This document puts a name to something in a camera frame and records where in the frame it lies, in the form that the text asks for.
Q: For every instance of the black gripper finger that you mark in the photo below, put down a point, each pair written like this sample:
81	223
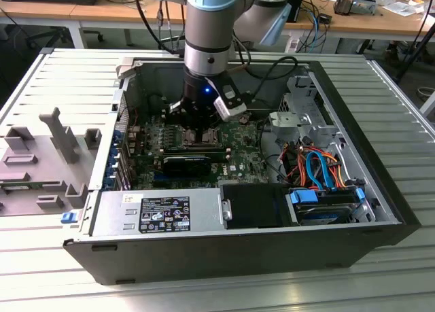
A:
212	116
185	115

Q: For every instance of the silver green CPU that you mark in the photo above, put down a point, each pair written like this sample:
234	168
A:
206	137

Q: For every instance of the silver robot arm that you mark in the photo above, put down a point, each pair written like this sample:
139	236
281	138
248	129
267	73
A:
207	26

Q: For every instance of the CPU socket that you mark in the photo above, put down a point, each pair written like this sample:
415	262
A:
185	142

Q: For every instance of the black case fan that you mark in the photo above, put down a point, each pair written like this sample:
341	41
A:
155	103

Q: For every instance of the green RAM stick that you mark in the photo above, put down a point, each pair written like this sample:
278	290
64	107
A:
193	153
20	187

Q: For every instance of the green motherboard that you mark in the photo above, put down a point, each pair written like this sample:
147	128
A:
244	149

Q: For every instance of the black graphics card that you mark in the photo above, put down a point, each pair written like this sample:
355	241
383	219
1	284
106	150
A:
185	167

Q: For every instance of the blue expansion card latch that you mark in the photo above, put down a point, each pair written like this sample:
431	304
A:
115	152

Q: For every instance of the pale blue teach pendant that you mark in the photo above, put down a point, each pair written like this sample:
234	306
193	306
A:
277	30

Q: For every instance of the white power strip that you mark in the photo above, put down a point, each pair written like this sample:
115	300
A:
292	43

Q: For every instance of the silver drive cage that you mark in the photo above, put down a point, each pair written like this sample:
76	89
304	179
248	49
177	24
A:
319	132

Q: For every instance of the wooden desk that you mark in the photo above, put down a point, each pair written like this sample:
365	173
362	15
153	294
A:
119	14

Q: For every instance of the silver power supply unit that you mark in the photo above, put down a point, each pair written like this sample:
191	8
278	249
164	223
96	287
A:
112	210

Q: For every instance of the blue disk carrier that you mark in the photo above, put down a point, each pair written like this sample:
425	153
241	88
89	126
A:
304	196

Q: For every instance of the black upright box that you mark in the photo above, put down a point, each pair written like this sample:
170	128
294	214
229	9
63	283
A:
296	6

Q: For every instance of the black PC case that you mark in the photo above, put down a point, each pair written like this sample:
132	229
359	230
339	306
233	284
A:
204	257

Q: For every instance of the grey parts rack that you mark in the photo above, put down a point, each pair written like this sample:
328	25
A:
51	162

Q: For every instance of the small black adapter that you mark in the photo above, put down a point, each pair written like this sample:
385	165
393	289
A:
324	18

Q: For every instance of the hard disk drive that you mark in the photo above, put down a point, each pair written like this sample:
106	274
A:
323	214

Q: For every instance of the blue plastic clip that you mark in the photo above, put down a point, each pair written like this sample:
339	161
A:
69	217

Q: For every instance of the metal heat sink cooler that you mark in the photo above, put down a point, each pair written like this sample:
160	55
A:
343	4

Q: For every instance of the grey desktop device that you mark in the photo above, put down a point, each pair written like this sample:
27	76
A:
365	6

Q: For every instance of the white paper sheets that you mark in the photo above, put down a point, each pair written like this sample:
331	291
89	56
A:
401	7

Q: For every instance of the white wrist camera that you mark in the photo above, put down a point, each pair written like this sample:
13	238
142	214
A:
228	112

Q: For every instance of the silver round bracket plate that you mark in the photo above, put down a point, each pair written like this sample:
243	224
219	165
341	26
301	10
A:
287	119

